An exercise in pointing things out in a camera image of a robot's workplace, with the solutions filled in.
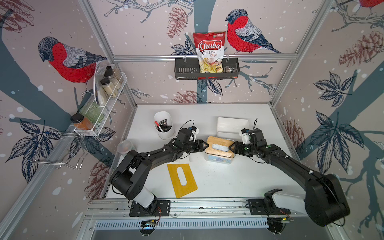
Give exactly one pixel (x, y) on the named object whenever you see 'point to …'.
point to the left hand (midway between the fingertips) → (208, 143)
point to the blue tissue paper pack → (219, 159)
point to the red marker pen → (159, 127)
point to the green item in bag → (93, 112)
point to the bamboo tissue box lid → (211, 140)
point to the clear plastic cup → (124, 146)
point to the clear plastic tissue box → (206, 154)
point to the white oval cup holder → (161, 115)
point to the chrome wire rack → (62, 149)
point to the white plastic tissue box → (230, 127)
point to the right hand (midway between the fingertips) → (232, 146)
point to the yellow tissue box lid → (179, 190)
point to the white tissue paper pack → (184, 159)
